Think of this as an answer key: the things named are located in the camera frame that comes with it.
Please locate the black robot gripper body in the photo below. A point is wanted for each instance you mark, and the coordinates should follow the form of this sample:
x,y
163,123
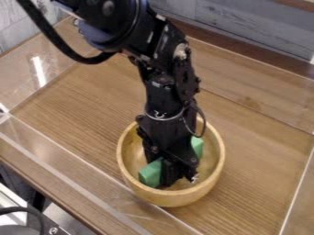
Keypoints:
x,y
167,124

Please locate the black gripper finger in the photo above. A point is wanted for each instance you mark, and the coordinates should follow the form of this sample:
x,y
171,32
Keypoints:
x,y
171,172
187,172

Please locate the green rectangular block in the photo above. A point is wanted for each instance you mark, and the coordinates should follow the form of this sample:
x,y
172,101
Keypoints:
x,y
151,171

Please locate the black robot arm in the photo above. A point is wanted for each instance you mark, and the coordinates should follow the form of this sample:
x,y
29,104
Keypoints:
x,y
125,26

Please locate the brown wooden bowl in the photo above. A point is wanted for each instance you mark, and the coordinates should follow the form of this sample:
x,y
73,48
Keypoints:
x,y
183,193

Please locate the clear acrylic front wall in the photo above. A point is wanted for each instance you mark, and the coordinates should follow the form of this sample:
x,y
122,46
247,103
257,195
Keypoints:
x,y
77,187

